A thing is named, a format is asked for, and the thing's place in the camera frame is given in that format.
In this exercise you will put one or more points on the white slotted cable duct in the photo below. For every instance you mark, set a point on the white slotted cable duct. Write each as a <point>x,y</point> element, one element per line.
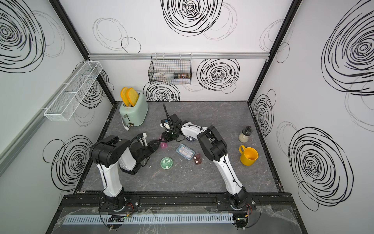
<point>112,219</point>

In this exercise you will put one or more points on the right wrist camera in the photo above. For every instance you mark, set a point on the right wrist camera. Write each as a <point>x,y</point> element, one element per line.
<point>165,124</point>

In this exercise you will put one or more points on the white wire shelf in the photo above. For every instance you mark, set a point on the white wire shelf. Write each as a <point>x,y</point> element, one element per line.
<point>81,89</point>

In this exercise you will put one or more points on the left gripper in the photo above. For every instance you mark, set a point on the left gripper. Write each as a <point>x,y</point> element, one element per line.
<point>152,147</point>

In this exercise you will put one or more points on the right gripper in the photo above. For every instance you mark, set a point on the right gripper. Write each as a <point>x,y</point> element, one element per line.
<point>165,136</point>

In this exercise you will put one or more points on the green round pillbox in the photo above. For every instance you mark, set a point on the green round pillbox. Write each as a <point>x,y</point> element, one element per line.
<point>166,163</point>

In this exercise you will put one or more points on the yellow mug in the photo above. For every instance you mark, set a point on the yellow mug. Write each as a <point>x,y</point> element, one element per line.
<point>248,155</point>

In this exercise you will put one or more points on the spice jars in basket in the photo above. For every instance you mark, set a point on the spice jars in basket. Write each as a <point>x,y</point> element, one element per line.
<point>181,75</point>

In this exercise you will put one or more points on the glass bottle black cap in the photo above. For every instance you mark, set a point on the glass bottle black cap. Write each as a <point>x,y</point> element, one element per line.
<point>245,134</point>

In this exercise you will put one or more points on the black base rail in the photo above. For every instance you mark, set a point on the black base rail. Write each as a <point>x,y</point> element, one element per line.
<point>137,201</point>

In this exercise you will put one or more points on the mint green toaster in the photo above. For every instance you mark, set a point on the mint green toaster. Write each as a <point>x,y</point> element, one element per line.
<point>135,115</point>

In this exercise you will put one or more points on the aluminium wall rail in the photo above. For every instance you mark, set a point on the aluminium wall rail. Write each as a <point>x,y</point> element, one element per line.
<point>195,55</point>

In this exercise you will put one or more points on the blue rectangular pillbox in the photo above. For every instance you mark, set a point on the blue rectangular pillbox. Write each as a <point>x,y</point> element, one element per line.
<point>185,151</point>

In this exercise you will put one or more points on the toast slice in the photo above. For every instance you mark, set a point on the toast slice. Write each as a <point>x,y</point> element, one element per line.
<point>132,96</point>
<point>123,94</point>

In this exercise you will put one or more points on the dark red pillbox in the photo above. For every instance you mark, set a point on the dark red pillbox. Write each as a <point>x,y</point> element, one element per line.
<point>197,159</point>

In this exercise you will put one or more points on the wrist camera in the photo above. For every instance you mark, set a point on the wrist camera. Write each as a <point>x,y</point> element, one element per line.
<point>142,139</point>
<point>165,124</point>

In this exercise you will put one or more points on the pink pillbox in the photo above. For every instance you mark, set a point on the pink pillbox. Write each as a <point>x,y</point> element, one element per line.
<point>163,144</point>

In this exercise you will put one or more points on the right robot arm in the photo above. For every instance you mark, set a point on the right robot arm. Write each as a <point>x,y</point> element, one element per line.
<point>214,148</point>

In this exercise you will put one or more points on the right toast slice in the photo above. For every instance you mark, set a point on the right toast slice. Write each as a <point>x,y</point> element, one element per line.
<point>132,96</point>

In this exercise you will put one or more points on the black wire basket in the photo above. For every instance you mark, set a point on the black wire basket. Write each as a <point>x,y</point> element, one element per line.
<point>162,70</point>

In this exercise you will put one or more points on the left toast slice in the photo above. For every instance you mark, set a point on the left toast slice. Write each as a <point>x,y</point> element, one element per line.
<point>123,94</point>

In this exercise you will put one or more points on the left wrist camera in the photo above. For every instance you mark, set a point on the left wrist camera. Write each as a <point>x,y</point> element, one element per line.
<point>142,139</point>

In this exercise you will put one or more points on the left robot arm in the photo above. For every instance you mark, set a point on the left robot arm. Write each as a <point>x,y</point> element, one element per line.
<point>112,155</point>

